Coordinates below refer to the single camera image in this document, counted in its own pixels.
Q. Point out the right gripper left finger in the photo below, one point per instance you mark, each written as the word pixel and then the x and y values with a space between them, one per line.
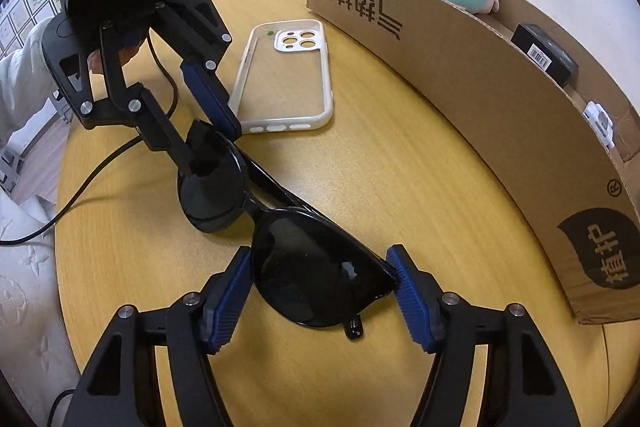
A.
pixel 119 386

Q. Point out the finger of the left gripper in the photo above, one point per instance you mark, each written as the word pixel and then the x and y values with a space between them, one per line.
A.
pixel 213 99
pixel 160 135

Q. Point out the white clear phone case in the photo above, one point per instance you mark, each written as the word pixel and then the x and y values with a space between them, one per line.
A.
pixel 284 82

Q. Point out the black sunglasses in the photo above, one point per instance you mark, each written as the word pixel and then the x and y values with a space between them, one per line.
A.
pixel 306 267

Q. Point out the white folding phone stand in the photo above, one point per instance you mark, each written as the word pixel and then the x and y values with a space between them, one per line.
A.
pixel 600 123

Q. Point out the black product box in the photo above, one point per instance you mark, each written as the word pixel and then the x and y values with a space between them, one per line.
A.
pixel 546 53

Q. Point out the white left sleeve forearm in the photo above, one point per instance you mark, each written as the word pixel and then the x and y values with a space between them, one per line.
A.
pixel 26 83

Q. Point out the brown cardboard box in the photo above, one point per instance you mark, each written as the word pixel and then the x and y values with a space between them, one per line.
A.
pixel 580 199

